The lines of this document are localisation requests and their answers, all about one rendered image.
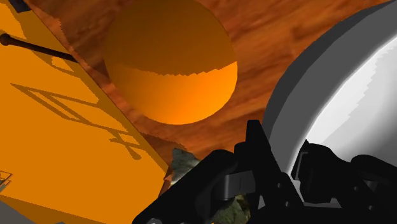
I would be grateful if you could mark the orange ball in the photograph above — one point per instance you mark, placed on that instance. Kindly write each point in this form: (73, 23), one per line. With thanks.
(173, 62)

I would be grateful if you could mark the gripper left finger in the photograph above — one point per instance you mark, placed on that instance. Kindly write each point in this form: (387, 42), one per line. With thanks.
(263, 173)

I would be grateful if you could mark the orange flat board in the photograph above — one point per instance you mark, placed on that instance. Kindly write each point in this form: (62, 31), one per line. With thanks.
(62, 139)

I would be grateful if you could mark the grey green rough lump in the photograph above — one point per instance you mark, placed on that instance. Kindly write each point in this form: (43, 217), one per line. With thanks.
(183, 163)

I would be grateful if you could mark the white round plate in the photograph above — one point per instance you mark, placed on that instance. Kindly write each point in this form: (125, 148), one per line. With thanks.
(350, 93)

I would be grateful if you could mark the black rod with knob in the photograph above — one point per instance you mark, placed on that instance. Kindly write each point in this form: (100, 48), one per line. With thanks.
(37, 48)

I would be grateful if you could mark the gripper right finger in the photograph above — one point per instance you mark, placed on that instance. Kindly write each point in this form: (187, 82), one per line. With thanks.
(328, 176)

